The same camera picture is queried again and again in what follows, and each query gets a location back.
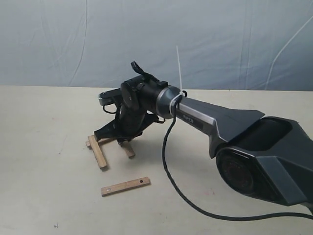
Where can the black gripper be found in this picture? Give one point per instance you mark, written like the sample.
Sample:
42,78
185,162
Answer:
127,125

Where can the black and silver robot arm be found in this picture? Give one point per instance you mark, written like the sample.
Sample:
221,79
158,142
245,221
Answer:
268,158

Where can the white zip tie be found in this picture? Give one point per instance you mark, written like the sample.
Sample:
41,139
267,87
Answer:
181,93

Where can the grey-blue backdrop cloth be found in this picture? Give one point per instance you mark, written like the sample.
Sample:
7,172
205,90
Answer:
223,44

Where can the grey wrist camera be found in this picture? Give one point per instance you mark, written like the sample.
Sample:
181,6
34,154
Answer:
110,97

